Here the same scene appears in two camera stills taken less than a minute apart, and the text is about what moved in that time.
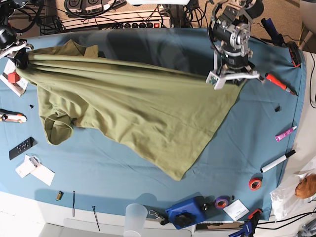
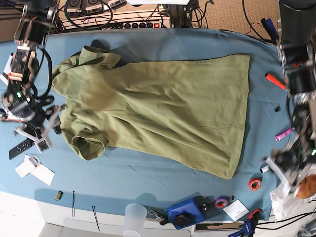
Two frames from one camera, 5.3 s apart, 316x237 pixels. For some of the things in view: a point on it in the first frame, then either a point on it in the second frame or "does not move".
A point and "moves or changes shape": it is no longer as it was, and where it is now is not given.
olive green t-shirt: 164,115 moves or changes shape
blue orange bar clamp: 249,225 does not move
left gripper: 10,45 to 39,125
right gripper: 232,68 to 292,163
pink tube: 279,136 does not move
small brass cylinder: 59,195 does not move
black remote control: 29,143 does not move
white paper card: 236,210 does not move
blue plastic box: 187,213 does not move
